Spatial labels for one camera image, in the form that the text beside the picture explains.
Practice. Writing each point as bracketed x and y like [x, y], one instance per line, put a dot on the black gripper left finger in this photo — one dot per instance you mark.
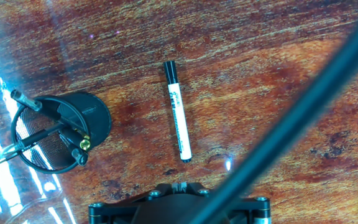
[113, 208]

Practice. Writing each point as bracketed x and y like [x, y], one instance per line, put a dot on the black mesh pen holder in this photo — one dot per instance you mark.
[98, 118]

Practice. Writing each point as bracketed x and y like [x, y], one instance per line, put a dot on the black pen clear end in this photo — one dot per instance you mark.
[81, 157]

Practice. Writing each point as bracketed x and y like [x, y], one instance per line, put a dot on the wood grain table mat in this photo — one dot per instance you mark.
[244, 46]

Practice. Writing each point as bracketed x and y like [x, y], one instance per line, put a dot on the black pen gold end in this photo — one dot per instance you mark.
[85, 144]

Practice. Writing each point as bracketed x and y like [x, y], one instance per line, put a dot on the black pen silver clip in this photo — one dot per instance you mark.
[11, 149]

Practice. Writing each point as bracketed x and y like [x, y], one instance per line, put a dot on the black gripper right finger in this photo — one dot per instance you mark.
[261, 208]

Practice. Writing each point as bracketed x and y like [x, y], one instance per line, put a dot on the white marker pen black cap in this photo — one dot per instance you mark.
[179, 124]

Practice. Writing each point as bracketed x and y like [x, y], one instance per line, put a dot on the black pen clear cap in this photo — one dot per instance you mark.
[26, 100]

